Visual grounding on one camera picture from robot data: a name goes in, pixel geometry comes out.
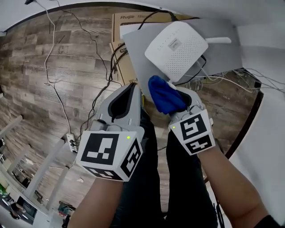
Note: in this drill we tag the white power strip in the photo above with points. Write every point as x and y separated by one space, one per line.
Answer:
71 142

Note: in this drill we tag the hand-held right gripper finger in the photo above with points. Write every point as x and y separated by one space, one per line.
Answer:
193 98

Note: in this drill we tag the white router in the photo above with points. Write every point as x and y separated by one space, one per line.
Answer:
176 53

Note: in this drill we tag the blue cloth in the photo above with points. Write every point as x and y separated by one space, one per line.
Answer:
165 95

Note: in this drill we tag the black power adapter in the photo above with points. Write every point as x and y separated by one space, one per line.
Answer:
29 1

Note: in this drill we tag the large brown cardboard box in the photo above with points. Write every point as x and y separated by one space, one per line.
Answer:
129 24

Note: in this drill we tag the grey shelf board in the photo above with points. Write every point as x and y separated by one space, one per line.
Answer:
138 55

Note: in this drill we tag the person's dark trousers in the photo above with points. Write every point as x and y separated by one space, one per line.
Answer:
151 178

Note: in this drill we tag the small brown cardboard box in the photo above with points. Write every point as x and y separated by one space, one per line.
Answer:
125 71

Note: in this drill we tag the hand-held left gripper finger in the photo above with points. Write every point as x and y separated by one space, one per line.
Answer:
104 107
137 107

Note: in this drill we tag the person's left forearm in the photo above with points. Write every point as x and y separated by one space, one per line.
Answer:
98 200

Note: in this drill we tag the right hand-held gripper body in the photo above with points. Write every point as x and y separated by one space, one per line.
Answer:
193 131

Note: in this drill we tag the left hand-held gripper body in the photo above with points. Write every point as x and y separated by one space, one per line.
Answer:
104 151

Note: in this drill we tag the person's black sleeve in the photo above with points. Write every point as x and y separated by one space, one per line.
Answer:
270 221

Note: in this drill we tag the person's right forearm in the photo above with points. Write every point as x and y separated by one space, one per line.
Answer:
229 191

